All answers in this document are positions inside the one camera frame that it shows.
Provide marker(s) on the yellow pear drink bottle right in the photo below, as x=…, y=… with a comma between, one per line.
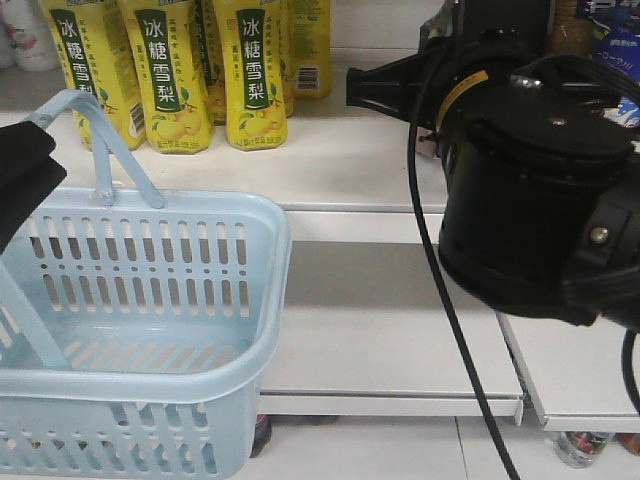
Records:
x=255, y=106

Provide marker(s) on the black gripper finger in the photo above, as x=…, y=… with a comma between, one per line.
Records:
x=25, y=156
x=25, y=200

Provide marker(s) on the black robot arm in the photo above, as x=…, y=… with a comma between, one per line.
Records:
x=542, y=211

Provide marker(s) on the white store shelf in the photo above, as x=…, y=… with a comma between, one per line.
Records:
x=340, y=176
x=364, y=333

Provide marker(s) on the brown cookie package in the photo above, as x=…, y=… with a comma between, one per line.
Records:
x=571, y=29

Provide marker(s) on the yellow pear drink bottle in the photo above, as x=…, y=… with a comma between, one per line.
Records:
x=93, y=46
x=164, y=45
x=255, y=106

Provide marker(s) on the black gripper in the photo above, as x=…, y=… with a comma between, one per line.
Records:
x=395, y=89

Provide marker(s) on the blue cookie cup package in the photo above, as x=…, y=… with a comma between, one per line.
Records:
x=616, y=44

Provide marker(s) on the yellow pear drink bottle middle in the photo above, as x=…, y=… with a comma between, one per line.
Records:
x=164, y=45

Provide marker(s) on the white lower store shelf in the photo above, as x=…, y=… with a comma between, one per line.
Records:
x=364, y=333

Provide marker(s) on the white upper store shelf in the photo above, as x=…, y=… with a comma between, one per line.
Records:
x=340, y=176

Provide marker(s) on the light blue plastic basket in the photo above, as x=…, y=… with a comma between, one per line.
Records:
x=136, y=323

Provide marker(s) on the yellow pear drink bottle left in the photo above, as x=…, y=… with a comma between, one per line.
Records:
x=93, y=46

